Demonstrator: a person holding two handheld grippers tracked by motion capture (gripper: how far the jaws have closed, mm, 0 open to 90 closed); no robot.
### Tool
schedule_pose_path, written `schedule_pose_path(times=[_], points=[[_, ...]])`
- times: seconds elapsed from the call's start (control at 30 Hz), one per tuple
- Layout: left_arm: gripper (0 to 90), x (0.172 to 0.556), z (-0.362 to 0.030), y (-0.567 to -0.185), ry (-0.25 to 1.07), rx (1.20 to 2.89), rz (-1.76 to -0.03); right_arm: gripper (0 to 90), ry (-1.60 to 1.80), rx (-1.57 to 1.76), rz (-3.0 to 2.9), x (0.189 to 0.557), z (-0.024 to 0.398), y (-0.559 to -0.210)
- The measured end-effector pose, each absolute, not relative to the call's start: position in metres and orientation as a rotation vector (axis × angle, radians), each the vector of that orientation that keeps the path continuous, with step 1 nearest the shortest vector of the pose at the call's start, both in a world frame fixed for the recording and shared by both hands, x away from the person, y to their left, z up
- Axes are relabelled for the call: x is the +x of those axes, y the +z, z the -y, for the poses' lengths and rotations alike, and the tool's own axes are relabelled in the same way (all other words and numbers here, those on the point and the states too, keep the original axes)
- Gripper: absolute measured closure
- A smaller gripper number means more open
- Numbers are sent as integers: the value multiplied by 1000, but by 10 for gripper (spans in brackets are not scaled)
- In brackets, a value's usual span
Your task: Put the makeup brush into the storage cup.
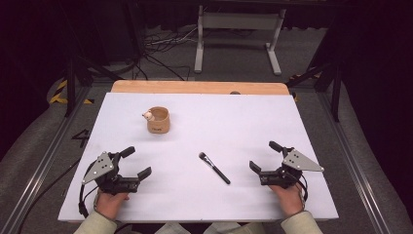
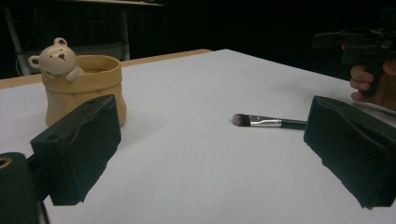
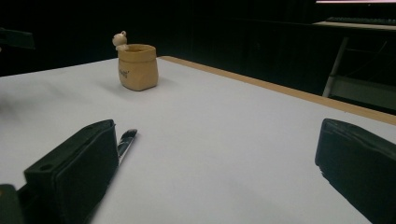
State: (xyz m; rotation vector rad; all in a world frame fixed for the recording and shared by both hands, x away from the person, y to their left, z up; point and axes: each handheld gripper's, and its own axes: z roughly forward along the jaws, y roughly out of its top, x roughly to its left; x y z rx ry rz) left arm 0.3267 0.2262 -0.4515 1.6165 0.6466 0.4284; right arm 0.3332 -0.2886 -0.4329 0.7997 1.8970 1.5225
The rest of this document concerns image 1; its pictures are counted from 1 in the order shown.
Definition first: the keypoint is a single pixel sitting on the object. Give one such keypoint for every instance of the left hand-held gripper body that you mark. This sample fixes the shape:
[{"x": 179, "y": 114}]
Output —
[{"x": 112, "y": 182}]

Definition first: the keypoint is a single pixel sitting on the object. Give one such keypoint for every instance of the black tripod stand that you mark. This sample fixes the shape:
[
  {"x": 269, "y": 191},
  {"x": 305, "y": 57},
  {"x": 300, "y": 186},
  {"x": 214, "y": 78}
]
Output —
[
  {"x": 70, "y": 87},
  {"x": 336, "y": 94}
]

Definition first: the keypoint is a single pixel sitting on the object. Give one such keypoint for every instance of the person's right hand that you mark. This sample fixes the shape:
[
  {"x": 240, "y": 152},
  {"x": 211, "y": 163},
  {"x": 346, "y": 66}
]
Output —
[{"x": 289, "y": 200}]

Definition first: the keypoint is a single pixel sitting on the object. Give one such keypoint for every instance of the person's light clothing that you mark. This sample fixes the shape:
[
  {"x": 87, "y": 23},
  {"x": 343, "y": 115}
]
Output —
[{"x": 214, "y": 228}]

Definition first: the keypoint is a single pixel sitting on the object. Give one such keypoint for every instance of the white metal stand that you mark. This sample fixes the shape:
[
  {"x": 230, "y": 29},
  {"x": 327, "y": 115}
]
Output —
[{"x": 240, "y": 22}]

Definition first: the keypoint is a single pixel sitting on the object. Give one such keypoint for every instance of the black makeup brush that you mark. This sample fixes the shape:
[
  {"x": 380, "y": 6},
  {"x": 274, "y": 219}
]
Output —
[{"x": 214, "y": 168}]

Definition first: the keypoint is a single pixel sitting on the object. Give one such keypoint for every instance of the person's left hand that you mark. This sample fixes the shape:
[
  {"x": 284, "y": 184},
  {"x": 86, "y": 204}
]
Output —
[{"x": 110, "y": 204}]

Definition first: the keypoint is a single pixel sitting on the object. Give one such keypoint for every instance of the white table mat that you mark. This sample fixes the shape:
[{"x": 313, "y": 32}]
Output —
[{"x": 207, "y": 130}]

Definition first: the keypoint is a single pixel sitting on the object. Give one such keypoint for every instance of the aluminium floor rail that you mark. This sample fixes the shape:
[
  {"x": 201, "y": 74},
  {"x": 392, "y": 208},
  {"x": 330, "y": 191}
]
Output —
[
  {"x": 39, "y": 169},
  {"x": 354, "y": 169}
]

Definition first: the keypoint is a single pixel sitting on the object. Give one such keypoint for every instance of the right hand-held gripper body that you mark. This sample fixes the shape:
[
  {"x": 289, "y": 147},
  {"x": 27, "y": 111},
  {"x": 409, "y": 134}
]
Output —
[{"x": 285, "y": 172}]

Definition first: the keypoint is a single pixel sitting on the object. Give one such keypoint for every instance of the wooden cup with animal figure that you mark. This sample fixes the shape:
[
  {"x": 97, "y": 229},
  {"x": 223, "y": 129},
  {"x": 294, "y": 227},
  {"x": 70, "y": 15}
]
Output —
[{"x": 158, "y": 122}]

